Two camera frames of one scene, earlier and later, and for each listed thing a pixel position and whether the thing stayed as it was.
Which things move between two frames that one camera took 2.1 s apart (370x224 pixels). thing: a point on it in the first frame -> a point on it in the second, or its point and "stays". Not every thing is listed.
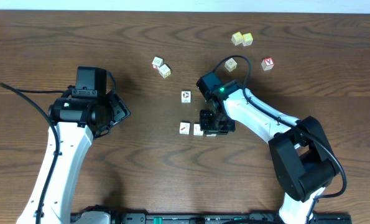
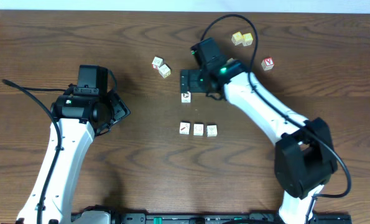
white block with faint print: [197, 130] stays
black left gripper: [119, 109] stays
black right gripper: [208, 129] -> [194, 86]
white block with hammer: [185, 127] stays
